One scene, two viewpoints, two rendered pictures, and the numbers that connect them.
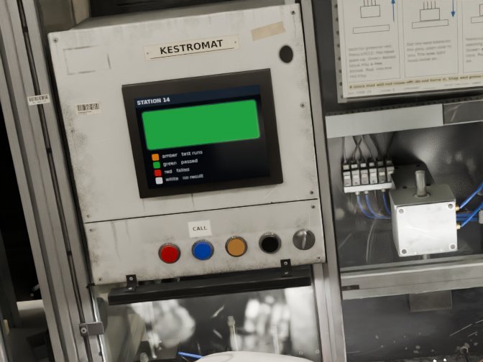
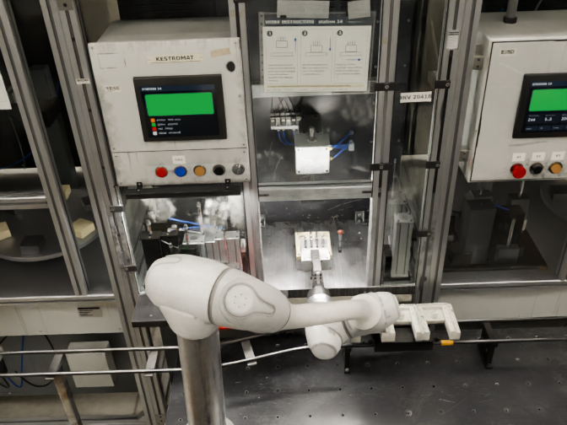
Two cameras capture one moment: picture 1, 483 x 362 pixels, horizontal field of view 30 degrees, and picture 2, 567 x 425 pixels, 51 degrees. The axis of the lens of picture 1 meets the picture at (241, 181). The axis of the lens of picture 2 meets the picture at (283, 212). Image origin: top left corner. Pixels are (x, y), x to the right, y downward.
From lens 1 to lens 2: 0.39 m
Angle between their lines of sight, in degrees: 16
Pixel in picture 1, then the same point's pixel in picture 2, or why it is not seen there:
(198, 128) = (177, 105)
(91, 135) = (115, 104)
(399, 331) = (299, 206)
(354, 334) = (273, 206)
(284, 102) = (229, 94)
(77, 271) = (108, 178)
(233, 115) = (198, 99)
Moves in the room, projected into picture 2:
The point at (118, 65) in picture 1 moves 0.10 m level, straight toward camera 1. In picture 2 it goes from (131, 65) to (131, 78)
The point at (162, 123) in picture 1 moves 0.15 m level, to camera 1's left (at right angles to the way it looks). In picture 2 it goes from (156, 102) to (104, 105)
